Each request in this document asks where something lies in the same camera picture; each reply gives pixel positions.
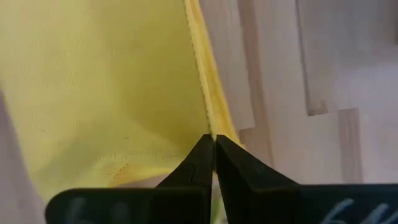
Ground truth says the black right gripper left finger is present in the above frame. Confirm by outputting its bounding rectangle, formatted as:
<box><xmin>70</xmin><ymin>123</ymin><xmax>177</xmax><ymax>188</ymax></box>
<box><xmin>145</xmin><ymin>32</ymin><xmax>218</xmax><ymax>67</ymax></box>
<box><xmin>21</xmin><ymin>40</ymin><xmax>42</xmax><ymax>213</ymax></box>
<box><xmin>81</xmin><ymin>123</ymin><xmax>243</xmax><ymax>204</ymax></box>
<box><xmin>156</xmin><ymin>134</ymin><xmax>216</xmax><ymax>224</ymax></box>

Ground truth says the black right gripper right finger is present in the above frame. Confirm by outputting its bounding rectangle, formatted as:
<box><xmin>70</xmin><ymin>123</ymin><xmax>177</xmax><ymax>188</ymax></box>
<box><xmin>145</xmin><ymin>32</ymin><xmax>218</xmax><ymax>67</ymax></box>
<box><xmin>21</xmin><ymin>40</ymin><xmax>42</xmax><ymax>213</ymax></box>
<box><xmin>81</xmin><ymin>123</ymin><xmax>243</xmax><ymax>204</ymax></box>
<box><xmin>215</xmin><ymin>134</ymin><xmax>301</xmax><ymax>224</ymax></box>

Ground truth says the yellow microfiber towel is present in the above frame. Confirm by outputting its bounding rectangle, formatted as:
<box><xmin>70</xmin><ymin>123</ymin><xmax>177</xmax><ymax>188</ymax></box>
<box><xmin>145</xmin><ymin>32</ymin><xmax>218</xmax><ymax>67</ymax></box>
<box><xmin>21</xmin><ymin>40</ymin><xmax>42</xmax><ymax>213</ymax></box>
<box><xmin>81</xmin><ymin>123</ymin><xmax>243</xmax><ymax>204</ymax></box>
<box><xmin>0</xmin><ymin>0</ymin><xmax>246</xmax><ymax>203</ymax></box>

